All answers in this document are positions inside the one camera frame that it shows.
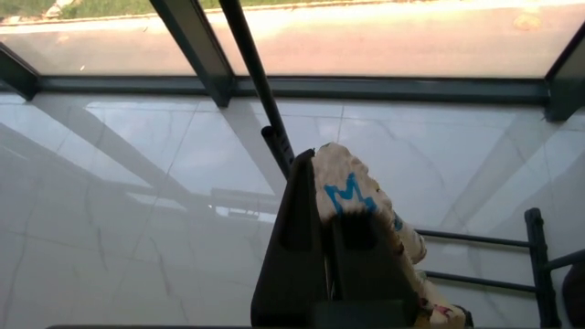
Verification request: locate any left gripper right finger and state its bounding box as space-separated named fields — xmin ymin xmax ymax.
xmin=327 ymin=213 xmax=420 ymax=326

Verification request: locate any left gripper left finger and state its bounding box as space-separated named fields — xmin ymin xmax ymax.
xmin=250 ymin=148 xmax=330 ymax=326

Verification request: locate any cream printed garment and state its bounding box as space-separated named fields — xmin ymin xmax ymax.
xmin=313 ymin=142 xmax=468 ymax=328

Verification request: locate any black clothes rack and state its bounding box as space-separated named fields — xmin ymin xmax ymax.
xmin=218 ymin=0 xmax=585 ymax=328

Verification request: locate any window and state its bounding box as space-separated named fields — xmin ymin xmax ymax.
xmin=0 ymin=0 xmax=585 ymax=122

